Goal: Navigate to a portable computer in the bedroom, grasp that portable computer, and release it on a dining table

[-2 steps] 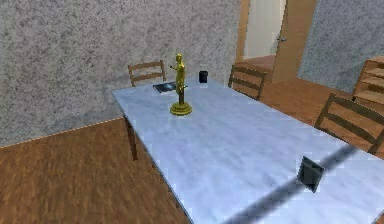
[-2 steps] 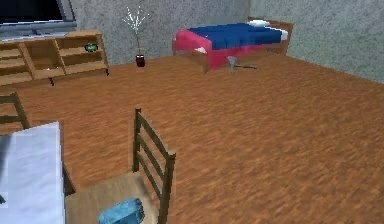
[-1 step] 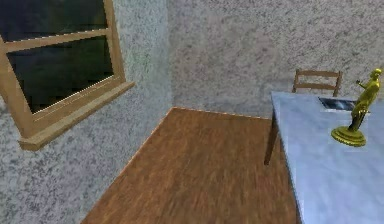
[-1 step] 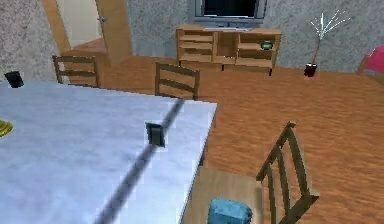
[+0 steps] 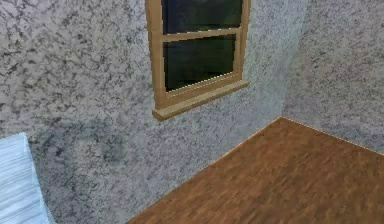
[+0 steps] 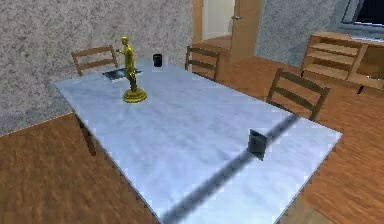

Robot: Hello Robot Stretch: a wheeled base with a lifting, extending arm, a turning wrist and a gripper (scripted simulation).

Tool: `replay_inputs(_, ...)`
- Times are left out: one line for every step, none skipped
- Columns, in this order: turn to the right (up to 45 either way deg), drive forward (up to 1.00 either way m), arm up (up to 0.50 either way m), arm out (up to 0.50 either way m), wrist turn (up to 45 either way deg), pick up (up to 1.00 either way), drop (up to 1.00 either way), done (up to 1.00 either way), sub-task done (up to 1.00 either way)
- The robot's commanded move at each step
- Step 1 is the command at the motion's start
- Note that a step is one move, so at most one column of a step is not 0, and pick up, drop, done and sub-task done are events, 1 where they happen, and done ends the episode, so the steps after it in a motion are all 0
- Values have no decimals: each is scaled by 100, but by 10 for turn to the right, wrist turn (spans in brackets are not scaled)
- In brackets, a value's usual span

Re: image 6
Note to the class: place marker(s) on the light wooden shelf unit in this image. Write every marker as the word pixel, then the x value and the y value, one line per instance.
pixel 333 55

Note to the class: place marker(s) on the dark flat book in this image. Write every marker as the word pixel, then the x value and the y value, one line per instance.
pixel 115 74

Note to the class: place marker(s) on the black cup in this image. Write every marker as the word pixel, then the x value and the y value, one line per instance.
pixel 157 60

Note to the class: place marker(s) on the light wooden room door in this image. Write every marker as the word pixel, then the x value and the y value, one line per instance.
pixel 246 30

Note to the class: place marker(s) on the brown wooden slatted chair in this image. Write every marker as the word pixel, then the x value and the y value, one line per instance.
pixel 293 91
pixel 95 62
pixel 202 62

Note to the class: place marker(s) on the grey framed television set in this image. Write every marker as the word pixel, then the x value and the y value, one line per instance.
pixel 366 16

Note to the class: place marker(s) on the white marble dining table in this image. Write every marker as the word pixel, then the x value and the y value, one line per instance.
pixel 186 120

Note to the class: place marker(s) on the dark grey upright box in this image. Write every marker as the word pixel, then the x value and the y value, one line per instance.
pixel 257 144

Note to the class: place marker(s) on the gold figure statue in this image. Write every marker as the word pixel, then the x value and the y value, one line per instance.
pixel 129 60

